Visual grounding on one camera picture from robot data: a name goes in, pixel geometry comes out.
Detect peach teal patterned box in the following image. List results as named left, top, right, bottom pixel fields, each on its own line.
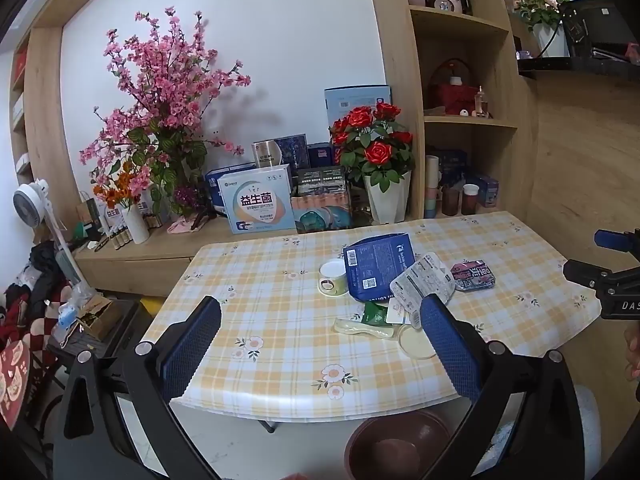
left=291, top=191, right=354, bottom=234

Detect wooden sideboard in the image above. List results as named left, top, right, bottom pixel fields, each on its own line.
left=74, top=214, right=302, bottom=298

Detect cardboard box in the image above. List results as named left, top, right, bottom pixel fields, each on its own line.
left=74, top=294, right=115, bottom=342

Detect wooden shelf unit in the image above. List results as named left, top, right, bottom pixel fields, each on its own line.
left=364, top=0, right=540, bottom=222

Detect navy box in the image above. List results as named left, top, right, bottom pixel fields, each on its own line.
left=307, top=143, right=334, bottom=167

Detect light blue fluffy rug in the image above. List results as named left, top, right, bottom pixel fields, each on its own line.
left=487, top=384, right=602, bottom=463

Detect yellow plaid tablecloth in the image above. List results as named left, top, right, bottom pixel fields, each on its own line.
left=141, top=211, right=602, bottom=424

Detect clear plastic bag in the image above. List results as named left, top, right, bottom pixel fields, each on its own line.
left=334, top=318, right=401, bottom=342

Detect pink cloth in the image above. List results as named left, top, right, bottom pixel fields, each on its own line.
left=167, top=217, right=202, bottom=235

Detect white green cup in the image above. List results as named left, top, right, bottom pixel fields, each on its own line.
left=318, top=258, right=347, bottom=297

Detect green sachet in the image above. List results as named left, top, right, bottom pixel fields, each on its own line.
left=361, top=301, right=389, bottom=326

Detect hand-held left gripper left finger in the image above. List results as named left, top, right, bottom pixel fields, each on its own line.
left=52, top=296, right=223, bottom=480

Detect black stool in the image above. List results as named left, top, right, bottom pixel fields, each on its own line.
left=47, top=299, right=153, bottom=391

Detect white angular vase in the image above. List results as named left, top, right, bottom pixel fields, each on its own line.
left=363, top=170, right=412, bottom=225

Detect white desk fan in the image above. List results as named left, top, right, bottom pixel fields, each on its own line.
left=12, top=179, right=81, bottom=281

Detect white ribbed vase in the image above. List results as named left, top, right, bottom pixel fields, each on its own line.
left=121, top=202, right=150, bottom=245

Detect light blue tall box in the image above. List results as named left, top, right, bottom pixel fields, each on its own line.
left=324, top=85, right=392, bottom=127

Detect small purple box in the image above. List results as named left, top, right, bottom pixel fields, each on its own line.
left=477, top=174, right=501, bottom=208

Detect white plant pot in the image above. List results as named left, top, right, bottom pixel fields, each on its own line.
left=532, top=22, right=571, bottom=59

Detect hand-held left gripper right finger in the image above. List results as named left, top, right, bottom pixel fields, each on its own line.
left=420, top=294, right=591, bottom=480

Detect black box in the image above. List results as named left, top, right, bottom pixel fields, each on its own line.
left=297, top=166, right=347, bottom=196

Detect row of small brown bottles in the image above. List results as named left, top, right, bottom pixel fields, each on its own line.
left=102, top=212, right=162, bottom=249

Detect red rose bouquet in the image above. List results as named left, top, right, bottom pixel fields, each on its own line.
left=329, top=102, right=417, bottom=193

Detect blue printed box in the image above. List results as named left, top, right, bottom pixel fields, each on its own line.
left=439, top=149, right=469, bottom=187

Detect purple artificial flowers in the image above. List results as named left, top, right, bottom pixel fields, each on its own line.
left=172, top=185, right=209, bottom=217

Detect pink blossom flower arrangement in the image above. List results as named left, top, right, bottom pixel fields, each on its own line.
left=80, top=7, right=252, bottom=216

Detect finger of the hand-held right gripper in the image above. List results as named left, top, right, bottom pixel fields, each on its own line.
left=594, top=229, right=640, bottom=252
left=563, top=259, right=640, bottom=292

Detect dark blue floral box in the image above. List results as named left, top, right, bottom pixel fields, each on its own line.
left=275, top=134, right=309, bottom=168

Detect brown cup with white lid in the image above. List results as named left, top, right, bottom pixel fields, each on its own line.
left=460, top=184, right=480, bottom=216

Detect blue coffee bag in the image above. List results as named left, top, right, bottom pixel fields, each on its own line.
left=342, top=232, right=416, bottom=304

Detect pile of clothing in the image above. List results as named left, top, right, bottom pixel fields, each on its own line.
left=0, top=240, right=78, bottom=361

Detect pale pink rose plant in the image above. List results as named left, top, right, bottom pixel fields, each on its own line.
left=512, top=0, right=572, bottom=32

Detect orange artificial flowers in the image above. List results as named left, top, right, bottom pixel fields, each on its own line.
left=92, top=160, right=151, bottom=211

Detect round translucent lid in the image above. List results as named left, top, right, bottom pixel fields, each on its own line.
left=397, top=324, right=439, bottom=360

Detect white blue supplement box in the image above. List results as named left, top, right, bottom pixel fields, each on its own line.
left=217, top=164, right=297, bottom=235

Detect paper gift bag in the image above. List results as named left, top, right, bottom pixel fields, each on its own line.
left=75, top=198, right=101, bottom=231

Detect red basket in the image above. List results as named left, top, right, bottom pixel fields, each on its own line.
left=430, top=59, right=479, bottom=115

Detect stack of pastel cups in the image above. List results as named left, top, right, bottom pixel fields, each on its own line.
left=423, top=155, right=441, bottom=219

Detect person's right hand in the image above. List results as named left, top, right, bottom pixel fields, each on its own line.
left=624, top=324, right=640, bottom=403

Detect silver box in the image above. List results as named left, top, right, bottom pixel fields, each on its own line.
left=252, top=140, right=281, bottom=169

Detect brown plastic bin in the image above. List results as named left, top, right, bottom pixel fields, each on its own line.
left=345, top=407, right=468, bottom=480

